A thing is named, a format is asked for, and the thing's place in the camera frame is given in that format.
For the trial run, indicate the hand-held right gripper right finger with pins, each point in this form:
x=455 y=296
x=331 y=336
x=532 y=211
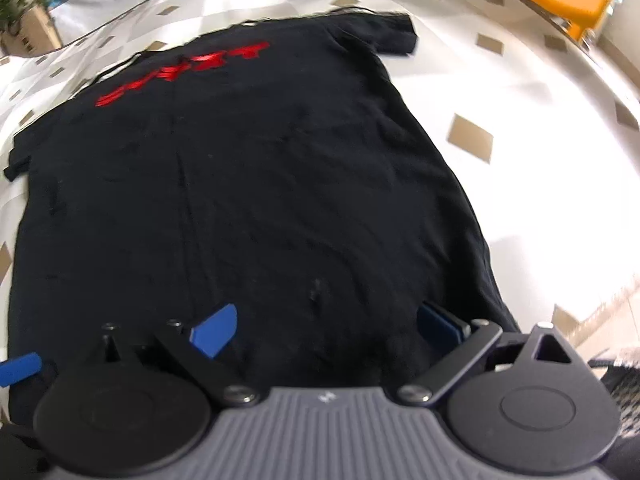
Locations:
x=440 y=327

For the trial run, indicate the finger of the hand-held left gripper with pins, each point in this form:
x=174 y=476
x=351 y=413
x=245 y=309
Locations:
x=20 y=370

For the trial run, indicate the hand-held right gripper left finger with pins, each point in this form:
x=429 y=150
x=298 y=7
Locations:
x=215 y=330

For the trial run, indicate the black t-shirt with red print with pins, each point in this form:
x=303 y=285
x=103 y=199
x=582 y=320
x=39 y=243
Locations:
x=250 y=185

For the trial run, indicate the houndstooth patterned rug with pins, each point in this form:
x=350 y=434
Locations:
x=625 y=375

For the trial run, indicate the low table with marbled cloth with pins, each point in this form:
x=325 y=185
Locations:
x=125 y=5

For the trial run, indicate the brown cardboard box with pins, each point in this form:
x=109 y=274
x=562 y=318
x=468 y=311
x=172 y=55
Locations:
x=35 y=32

